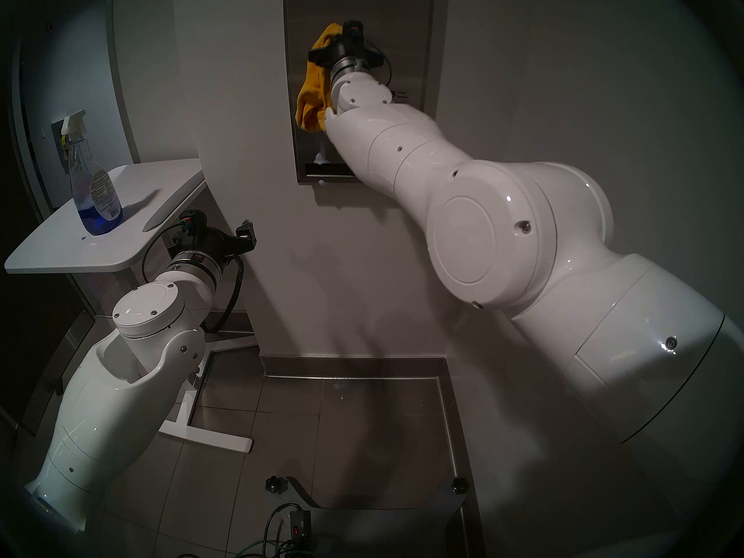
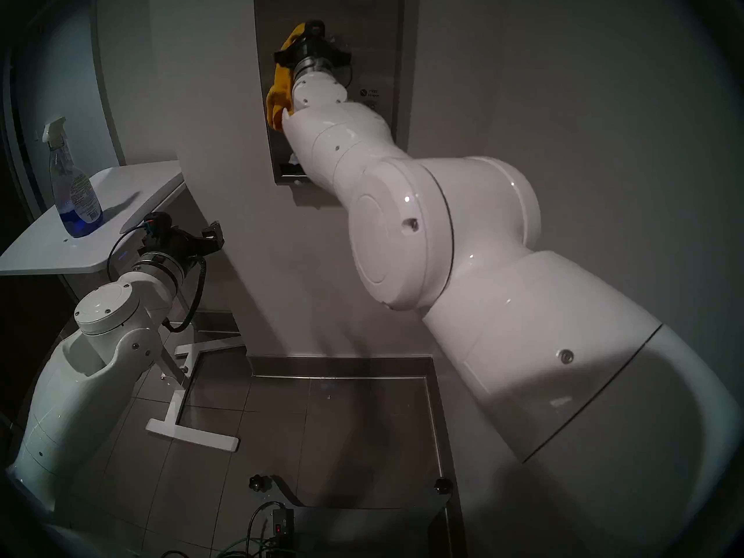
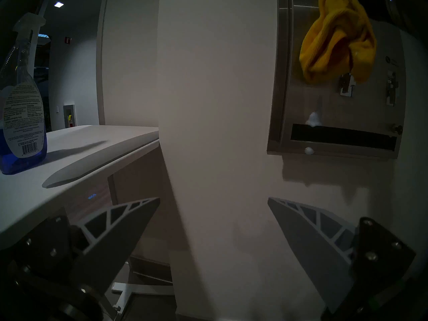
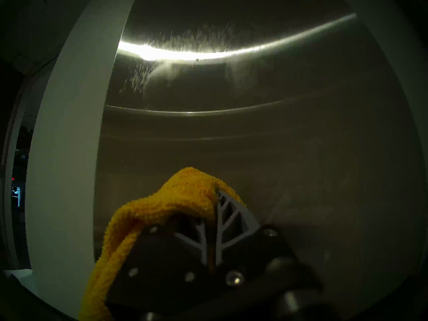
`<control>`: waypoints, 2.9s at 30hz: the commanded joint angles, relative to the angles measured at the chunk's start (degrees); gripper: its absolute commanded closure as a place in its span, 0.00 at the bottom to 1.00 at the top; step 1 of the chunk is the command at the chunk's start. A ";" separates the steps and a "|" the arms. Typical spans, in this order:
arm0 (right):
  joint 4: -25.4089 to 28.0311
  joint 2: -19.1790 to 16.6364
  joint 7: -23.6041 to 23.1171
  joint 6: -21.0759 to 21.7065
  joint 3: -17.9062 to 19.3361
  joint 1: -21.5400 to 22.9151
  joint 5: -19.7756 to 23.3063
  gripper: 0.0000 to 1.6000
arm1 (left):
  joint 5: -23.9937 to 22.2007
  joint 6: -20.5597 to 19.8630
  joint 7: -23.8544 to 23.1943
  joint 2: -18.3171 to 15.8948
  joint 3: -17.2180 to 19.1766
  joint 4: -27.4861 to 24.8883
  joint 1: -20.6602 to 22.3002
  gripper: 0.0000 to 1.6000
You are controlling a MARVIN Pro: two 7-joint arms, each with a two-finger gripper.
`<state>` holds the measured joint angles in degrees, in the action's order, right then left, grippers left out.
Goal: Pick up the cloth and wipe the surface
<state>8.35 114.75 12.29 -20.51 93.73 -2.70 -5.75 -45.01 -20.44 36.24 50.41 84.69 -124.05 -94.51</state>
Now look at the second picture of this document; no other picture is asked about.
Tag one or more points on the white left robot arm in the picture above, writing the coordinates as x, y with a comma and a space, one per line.
87, 359

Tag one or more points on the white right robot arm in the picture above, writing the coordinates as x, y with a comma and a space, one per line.
494, 272

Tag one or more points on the black power box red light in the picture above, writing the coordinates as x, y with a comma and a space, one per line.
282, 525

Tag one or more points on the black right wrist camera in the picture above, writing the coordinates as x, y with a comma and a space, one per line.
314, 28

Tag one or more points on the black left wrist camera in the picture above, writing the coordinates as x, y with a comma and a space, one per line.
157, 222

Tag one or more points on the white side table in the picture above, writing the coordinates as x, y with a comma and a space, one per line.
40, 251

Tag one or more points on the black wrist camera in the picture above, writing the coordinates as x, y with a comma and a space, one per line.
314, 28
157, 222

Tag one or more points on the spray bottle with blue liquid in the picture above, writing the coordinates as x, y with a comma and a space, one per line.
72, 196

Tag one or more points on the yellow microfibre cloth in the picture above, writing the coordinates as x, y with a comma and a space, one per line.
279, 92

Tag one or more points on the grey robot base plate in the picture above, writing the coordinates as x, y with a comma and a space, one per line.
349, 530

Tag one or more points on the stainless steel wall dispenser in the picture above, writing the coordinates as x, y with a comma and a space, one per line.
372, 10

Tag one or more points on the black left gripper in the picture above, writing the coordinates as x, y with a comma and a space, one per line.
183, 244

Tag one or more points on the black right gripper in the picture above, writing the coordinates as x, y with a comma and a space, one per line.
314, 54

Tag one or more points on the black star knob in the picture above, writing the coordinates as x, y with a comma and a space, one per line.
259, 483
443, 485

